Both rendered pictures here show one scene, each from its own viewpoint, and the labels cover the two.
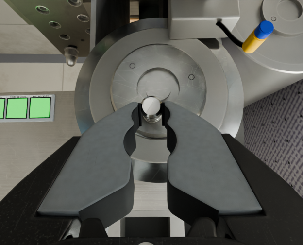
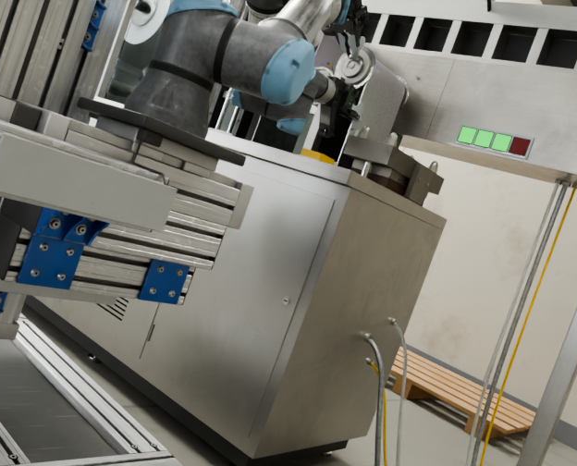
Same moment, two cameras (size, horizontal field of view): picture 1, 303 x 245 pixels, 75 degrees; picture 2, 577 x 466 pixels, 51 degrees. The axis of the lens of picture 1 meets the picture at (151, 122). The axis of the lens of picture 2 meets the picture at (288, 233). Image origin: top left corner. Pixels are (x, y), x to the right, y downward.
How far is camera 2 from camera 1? 1.90 m
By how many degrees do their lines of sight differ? 39
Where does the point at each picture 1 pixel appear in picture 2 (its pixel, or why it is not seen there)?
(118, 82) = (358, 67)
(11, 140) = (497, 116)
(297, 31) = not seen: hidden behind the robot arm
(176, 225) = (411, 42)
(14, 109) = (485, 138)
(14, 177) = (502, 89)
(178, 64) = (345, 69)
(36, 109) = (469, 134)
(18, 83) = not seen: outside the picture
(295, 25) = not seen: hidden behind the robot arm
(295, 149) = (332, 57)
